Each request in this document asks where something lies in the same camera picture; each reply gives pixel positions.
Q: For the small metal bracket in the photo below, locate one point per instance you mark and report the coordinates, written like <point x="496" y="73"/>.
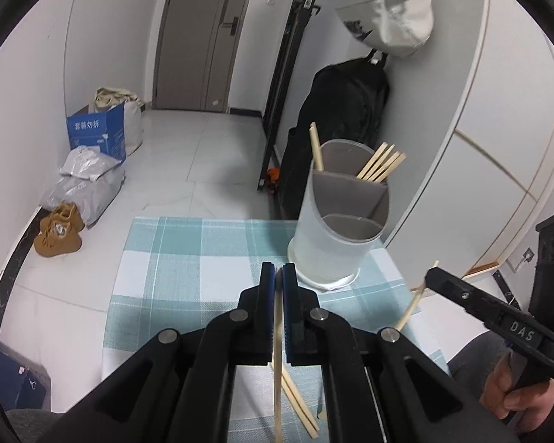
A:
<point x="524" y="259"/>

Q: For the black hanging bag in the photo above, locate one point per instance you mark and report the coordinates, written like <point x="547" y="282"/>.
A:
<point x="341" y="101"/>

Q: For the blue cardboard box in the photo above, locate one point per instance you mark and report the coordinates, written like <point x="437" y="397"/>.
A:
<point x="97" y="129"/>

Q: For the blue shoe box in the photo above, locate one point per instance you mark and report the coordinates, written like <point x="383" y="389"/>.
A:
<point x="9" y="374"/>

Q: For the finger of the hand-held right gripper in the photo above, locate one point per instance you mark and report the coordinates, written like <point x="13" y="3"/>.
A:
<point x="461" y="291"/>

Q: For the small orange object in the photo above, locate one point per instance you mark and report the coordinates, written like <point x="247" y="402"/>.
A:
<point x="273" y="180"/>

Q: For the light wooden chopstick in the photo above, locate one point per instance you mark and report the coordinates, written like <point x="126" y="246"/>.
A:
<point x="378" y="163"/>
<point x="391" y="168"/>
<point x="303" y="424"/>
<point x="385" y="166"/>
<point x="371" y="160"/>
<point x="316" y="147"/>
<point x="411" y="307"/>
<point x="277" y="387"/>
<point x="310" y="420"/>

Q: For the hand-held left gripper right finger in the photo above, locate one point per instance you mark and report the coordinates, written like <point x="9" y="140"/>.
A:
<point x="288" y="295"/>

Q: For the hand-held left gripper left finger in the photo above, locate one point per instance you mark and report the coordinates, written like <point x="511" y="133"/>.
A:
<point x="268" y="295"/>

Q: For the black metal rack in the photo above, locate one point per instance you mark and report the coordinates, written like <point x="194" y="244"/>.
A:
<point x="286" y="55"/>

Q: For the white canvas bag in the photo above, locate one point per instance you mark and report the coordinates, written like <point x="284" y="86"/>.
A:
<point x="383" y="9"/>

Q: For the brown suede shoe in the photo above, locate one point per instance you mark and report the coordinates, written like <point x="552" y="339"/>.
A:
<point x="57" y="240"/>
<point x="64" y="217"/>

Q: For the teal checkered tablecloth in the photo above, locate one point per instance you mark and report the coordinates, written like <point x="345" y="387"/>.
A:
<point x="180" y="263"/>

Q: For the translucent white utensil holder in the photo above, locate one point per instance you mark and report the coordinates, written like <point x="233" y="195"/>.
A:
<point x="323" y="240"/>

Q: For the grey door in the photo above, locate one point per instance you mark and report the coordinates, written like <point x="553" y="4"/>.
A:
<point x="189" y="32"/>

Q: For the white cabinet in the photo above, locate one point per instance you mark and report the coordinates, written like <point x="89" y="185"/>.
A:
<point x="489" y="124"/>

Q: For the person's right leg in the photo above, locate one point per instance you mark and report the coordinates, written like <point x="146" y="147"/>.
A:
<point x="471" y="360"/>

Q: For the person's right hand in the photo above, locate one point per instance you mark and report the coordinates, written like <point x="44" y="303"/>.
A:
<point x="503" y="387"/>

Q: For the grey plastic mailer bag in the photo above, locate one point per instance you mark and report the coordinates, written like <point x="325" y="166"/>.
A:
<point x="90" y="161"/>
<point x="83" y="196"/>

